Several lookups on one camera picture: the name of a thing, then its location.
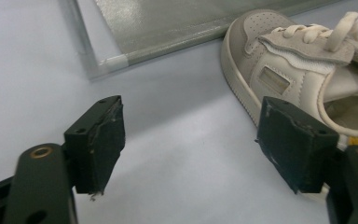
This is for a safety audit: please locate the grey framed mat panel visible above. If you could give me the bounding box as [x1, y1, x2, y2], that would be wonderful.
[60, 0, 343, 80]

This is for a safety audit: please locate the grey and white sneaker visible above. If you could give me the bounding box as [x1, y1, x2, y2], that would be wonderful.
[220, 8, 358, 202]

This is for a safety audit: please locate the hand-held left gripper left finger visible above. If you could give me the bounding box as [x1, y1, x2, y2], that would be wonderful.
[63, 94, 127, 196]

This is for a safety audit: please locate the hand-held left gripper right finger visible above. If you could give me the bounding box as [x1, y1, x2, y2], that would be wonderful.
[255, 95, 340, 194]

